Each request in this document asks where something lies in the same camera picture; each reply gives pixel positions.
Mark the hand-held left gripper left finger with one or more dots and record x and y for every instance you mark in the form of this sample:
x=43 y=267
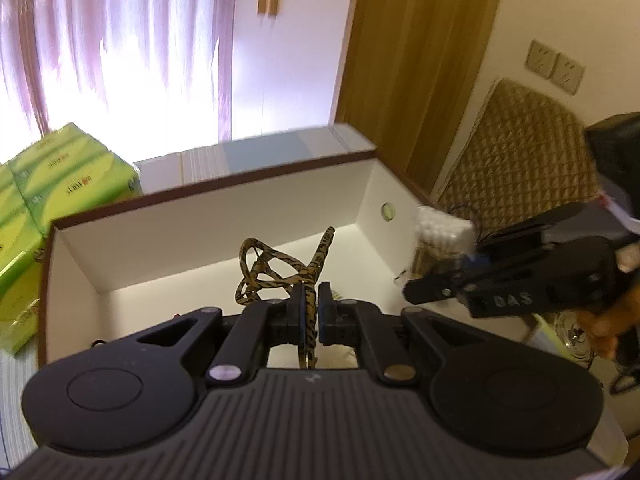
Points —
x=292 y=316

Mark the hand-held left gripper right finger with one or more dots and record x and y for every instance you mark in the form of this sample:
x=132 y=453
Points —
x=327 y=320

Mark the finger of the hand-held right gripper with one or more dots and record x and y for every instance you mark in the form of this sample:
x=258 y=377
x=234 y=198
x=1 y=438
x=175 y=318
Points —
x=510 y=242
x=435 y=287

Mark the pack of cotton swabs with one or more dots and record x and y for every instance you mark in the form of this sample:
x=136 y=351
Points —
x=440 y=235

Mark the brown cardboard box white inside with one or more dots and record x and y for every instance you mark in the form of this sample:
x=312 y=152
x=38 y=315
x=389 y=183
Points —
x=175 y=230

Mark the person's right hand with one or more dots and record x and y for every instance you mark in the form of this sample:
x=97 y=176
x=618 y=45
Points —
x=615 y=320

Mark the clear glass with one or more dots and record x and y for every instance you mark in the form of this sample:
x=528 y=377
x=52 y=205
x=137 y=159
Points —
x=570 y=332

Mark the quilted beige cushion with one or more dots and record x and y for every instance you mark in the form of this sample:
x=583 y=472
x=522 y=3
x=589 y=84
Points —
x=525 y=150

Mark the wooden wardrobe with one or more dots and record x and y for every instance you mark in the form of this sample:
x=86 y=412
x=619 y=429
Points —
x=425 y=60

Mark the pack of green boxes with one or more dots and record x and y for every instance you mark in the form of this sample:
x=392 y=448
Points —
x=50 y=185

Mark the pink sheer curtain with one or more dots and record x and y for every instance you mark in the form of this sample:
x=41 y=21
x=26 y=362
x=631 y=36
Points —
x=100 y=35

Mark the beige wall socket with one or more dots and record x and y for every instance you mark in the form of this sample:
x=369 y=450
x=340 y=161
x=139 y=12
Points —
x=541 y=58
x=569 y=73

